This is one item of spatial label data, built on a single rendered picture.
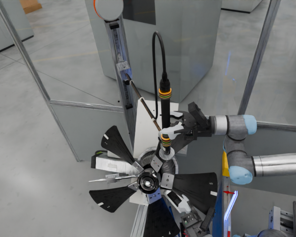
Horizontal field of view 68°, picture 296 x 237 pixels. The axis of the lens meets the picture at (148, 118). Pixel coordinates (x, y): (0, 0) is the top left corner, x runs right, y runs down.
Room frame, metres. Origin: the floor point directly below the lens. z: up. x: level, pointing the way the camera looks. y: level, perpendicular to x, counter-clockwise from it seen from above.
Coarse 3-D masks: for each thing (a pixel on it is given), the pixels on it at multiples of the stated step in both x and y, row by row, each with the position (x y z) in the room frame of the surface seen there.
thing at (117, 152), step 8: (112, 128) 0.81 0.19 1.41; (104, 136) 0.83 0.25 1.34; (112, 136) 0.79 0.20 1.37; (120, 136) 0.77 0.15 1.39; (104, 144) 0.82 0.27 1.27; (112, 144) 0.79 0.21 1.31; (120, 144) 0.75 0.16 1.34; (112, 152) 0.80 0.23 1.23; (120, 152) 0.75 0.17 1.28; (128, 152) 0.71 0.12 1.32; (128, 160) 0.71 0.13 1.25
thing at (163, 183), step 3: (165, 174) 0.63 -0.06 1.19; (168, 174) 0.63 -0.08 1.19; (171, 174) 0.63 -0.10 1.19; (162, 177) 0.62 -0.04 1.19; (165, 177) 0.62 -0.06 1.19; (168, 177) 0.62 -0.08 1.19; (171, 177) 0.62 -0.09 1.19; (162, 180) 0.60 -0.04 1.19; (165, 180) 0.60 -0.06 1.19; (171, 180) 0.60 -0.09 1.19; (162, 183) 0.58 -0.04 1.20; (165, 183) 0.58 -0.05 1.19; (168, 183) 0.58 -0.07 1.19; (171, 183) 0.58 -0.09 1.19; (162, 186) 0.56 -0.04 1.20; (165, 186) 0.56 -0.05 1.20; (168, 186) 0.56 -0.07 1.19; (171, 186) 0.56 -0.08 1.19
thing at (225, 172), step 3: (225, 153) 0.81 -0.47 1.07; (222, 156) 0.84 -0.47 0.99; (225, 156) 0.79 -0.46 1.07; (222, 159) 0.82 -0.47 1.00; (225, 159) 0.76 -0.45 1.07; (222, 162) 0.79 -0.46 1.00; (225, 162) 0.74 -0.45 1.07; (222, 165) 0.77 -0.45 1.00; (225, 165) 0.72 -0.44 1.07; (222, 168) 0.75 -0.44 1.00; (225, 168) 0.70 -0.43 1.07; (222, 171) 0.73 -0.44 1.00; (225, 171) 0.70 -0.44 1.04; (228, 171) 0.70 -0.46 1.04; (222, 174) 0.71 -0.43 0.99; (225, 174) 0.70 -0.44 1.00; (228, 174) 0.69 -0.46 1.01
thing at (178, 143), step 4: (176, 124) 0.79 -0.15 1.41; (176, 136) 0.73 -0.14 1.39; (180, 136) 0.72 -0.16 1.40; (172, 140) 0.72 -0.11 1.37; (176, 140) 0.71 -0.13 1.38; (180, 140) 0.70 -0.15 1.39; (184, 140) 0.69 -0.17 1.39; (188, 140) 0.68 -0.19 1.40; (192, 140) 0.68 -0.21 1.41; (172, 144) 0.70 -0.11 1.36; (176, 144) 0.69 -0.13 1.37; (180, 144) 0.68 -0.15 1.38; (184, 144) 0.67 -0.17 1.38; (156, 148) 0.75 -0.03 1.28; (160, 148) 0.73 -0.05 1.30; (172, 148) 0.68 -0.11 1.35; (176, 148) 0.68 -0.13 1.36; (180, 148) 0.67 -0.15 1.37; (156, 152) 0.72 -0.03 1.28; (176, 152) 0.66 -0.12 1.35; (156, 156) 0.70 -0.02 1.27; (160, 160) 0.66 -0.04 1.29; (164, 160) 0.65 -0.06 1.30
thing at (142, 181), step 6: (144, 168) 0.69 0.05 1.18; (150, 168) 0.66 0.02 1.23; (162, 168) 0.68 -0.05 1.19; (144, 174) 0.61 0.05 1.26; (150, 174) 0.60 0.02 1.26; (156, 174) 0.61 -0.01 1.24; (162, 174) 0.65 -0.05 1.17; (138, 180) 0.60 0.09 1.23; (144, 180) 0.59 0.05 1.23; (150, 180) 0.59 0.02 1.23; (156, 180) 0.58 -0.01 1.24; (138, 186) 0.57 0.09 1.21; (144, 186) 0.57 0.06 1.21; (150, 186) 0.56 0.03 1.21; (156, 186) 0.56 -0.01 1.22; (144, 192) 0.55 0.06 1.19; (150, 192) 0.54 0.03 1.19
